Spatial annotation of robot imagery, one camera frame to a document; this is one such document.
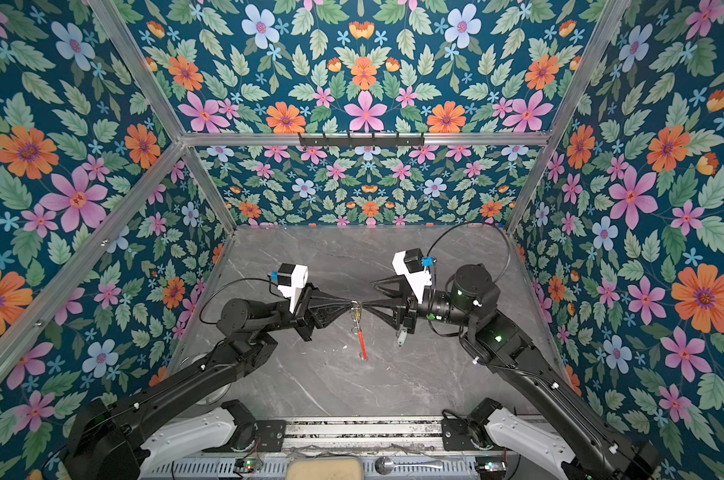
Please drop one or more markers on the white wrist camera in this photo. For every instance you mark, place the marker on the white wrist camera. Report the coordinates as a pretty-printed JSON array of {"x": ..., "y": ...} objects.
[
  {"x": 415, "y": 268},
  {"x": 290, "y": 280}
]

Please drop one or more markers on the large keyring with red grip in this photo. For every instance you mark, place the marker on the large keyring with red grip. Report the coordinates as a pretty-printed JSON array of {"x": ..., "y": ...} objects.
[{"x": 356, "y": 315}]

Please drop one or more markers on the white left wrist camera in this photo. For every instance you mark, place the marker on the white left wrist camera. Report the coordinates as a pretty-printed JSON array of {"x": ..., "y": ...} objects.
[{"x": 290, "y": 280}]

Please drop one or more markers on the aluminium frame horizontal bar back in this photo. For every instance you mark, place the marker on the aluminium frame horizontal bar back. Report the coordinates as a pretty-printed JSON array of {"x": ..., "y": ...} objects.
[{"x": 261, "y": 139}]

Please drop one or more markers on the aluminium frame corner post left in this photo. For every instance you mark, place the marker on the aluminium frame corner post left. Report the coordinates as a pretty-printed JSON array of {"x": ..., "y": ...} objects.
[{"x": 117, "y": 30}]

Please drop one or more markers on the aluminium frame corner post right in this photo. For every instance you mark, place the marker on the aluminium frame corner post right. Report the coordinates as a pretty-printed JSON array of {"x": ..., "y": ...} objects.
[{"x": 606, "y": 26}]

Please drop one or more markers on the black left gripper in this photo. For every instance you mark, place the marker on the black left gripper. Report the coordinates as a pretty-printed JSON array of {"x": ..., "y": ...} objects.
[{"x": 316, "y": 310}]

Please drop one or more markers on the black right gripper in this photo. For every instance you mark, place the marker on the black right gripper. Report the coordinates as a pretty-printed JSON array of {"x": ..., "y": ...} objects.
[{"x": 410, "y": 312}]

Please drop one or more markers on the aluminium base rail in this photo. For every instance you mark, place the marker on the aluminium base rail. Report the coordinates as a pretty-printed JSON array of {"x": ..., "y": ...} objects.
[{"x": 392, "y": 435}]

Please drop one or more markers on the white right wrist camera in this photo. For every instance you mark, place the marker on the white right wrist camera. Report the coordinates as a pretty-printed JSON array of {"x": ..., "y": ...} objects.
[{"x": 415, "y": 268}]

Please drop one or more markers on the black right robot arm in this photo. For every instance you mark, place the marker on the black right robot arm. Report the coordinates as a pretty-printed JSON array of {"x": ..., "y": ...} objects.
[{"x": 582, "y": 445}]

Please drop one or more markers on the aluminium frame corner post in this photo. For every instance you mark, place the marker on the aluminium frame corner post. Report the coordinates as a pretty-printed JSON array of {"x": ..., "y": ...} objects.
[
  {"x": 117, "y": 30},
  {"x": 606, "y": 26}
]

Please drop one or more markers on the black hook rack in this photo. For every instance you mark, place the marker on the black hook rack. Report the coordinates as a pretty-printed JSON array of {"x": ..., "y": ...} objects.
[{"x": 349, "y": 140}]

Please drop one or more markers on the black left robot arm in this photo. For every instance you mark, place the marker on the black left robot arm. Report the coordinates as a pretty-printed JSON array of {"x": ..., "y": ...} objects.
[{"x": 135, "y": 435}]

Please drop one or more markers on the beige pad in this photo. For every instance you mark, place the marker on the beige pad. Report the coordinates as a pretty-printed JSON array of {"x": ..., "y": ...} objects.
[{"x": 325, "y": 469}]

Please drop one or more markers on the aluminium frame bar left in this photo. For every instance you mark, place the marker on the aluminium frame bar left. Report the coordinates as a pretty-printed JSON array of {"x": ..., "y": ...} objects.
[{"x": 22, "y": 335}]

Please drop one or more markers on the metal spoon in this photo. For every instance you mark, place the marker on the metal spoon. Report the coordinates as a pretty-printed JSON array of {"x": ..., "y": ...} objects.
[{"x": 388, "y": 465}]

